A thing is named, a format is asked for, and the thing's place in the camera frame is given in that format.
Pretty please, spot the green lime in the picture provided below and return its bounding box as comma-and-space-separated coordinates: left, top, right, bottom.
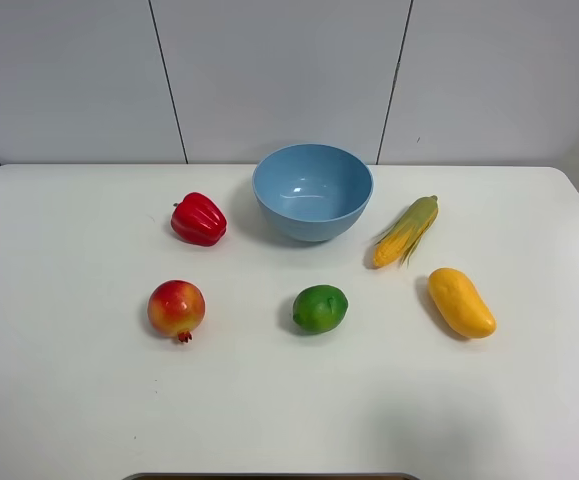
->
292, 285, 349, 334

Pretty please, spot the red yellow pomegranate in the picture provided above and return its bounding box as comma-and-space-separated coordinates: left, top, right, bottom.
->
147, 280, 206, 343

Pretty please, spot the blue plastic bowl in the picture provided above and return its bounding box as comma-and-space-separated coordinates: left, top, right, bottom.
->
252, 144, 374, 243

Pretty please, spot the yellow mango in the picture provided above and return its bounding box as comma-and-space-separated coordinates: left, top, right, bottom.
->
427, 267, 497, 339

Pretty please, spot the corn cob with husk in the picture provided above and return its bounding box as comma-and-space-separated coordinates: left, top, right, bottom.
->
372, 195, 439, 268

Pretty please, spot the red bell pepper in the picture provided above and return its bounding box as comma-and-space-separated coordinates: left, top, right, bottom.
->
170, 192, 227, 247

